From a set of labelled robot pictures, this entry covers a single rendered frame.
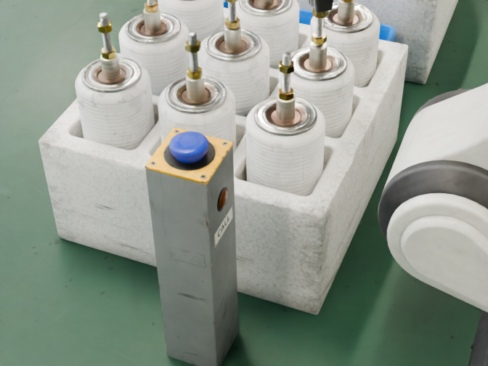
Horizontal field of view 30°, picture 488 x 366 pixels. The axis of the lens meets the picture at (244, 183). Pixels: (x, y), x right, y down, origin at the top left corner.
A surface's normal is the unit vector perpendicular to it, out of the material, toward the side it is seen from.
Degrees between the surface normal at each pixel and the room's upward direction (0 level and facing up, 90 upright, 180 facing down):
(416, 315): 0
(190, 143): 0
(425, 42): 90
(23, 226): 0
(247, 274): 90
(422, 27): 90
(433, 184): 48
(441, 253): 90
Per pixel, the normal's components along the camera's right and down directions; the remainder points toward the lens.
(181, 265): -0.38, 0.62
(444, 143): -0.59, -0.73
